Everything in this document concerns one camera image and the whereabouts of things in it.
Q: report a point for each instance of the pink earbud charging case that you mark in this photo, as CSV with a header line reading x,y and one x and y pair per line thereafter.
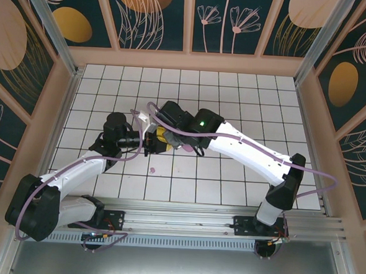
x,y
187,148

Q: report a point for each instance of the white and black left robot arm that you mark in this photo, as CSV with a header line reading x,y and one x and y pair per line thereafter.
x,y
75,170

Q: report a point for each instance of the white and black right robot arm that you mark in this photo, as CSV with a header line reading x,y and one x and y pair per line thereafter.
x,y
247,150

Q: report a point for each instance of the aluminium side rail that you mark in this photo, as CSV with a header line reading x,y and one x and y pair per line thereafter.
x,y
310,135
62,120

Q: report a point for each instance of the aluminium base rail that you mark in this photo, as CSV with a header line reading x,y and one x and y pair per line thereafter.
x,y
178,219

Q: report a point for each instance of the aluminium corner post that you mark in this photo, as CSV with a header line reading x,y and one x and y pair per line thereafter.
x,y
322,43
53,26

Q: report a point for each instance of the grey metal base plate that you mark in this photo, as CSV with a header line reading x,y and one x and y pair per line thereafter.
x,y
175,267

